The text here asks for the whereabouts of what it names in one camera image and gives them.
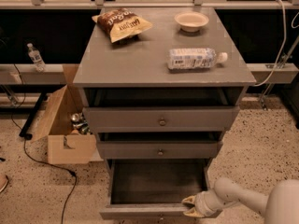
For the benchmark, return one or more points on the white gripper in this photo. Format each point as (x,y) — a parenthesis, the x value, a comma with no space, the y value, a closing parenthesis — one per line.
(203,203)

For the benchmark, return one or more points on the grey bottom drawer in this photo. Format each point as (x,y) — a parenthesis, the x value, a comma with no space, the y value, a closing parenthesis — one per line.
(153,188)

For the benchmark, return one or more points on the grey drawer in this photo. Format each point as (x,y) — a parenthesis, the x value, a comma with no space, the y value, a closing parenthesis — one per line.
(159,119)
(159,145)
(153,188)

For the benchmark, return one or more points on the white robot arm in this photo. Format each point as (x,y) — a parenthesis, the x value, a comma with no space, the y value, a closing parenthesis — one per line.
(281,206)

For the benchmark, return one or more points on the grey middle drawer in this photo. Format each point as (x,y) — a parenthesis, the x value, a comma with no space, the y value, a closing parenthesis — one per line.
(159,145)

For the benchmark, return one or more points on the grey top drawer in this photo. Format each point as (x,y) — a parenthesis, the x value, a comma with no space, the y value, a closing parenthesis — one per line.
(159,119)

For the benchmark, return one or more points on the grey drawer cabinet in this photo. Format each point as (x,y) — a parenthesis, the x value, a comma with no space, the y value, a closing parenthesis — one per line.
(135,73)

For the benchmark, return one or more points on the cardboard box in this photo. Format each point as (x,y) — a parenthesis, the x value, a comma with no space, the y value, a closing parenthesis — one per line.
(65,145)

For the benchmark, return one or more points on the cans in box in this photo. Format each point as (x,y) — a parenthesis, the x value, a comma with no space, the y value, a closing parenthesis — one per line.
(79,123)

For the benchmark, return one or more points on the lying plastic water bottle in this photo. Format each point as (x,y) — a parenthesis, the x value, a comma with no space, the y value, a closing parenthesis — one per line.
(195,58)

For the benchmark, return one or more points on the low metal ledge beam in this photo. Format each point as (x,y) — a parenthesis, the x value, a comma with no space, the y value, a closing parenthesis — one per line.
(60,74)

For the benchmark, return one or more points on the black metal leg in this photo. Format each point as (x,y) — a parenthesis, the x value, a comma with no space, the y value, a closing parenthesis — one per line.
(24,130)

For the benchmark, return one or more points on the white paper bowl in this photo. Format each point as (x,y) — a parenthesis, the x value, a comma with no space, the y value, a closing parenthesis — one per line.
(191,21)

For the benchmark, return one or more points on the brown chips bag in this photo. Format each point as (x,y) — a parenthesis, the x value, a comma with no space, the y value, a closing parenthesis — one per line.
(121,24)

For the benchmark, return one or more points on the standing water bottle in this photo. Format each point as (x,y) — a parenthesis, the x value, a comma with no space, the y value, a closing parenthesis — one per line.
(36,58)

